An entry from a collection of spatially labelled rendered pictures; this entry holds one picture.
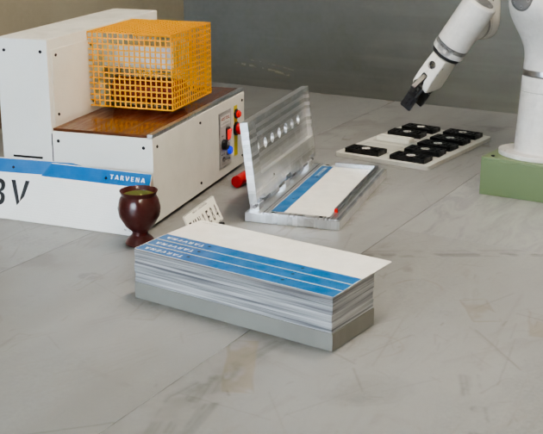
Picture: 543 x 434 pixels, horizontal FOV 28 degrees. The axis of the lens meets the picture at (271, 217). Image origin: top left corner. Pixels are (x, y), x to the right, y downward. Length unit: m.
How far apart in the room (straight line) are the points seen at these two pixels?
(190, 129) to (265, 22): 2.73
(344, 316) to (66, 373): 0.43
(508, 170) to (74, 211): 0.97
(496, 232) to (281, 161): 0.51
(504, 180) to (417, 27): 2.31
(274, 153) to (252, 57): 2.74
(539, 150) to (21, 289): 1.21
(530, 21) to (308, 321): 1.04
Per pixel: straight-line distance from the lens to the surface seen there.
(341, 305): 1.67
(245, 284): 1.73
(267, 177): 2.34
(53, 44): 2.31
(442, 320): 1.81
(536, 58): 2.51
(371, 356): 1.67
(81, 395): 1.56
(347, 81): 4.93
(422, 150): 2.84
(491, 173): 2.52
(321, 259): 1.79
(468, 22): 2.70
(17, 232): 2.28
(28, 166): 2.35
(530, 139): 2.53
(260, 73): 5.14
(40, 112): 2.31
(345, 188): 2.47
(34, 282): 1.99
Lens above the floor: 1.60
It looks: 17 degrees down
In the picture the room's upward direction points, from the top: straight up
